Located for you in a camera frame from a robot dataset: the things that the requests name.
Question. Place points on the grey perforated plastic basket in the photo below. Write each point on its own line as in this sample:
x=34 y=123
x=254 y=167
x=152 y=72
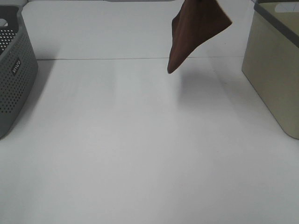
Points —
x=18 y=66

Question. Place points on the beige plastic storage basket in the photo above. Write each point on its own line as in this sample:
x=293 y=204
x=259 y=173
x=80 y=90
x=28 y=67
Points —
x=271 y=60

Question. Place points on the brown towel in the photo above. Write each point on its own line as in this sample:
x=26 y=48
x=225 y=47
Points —
x=196 y=22

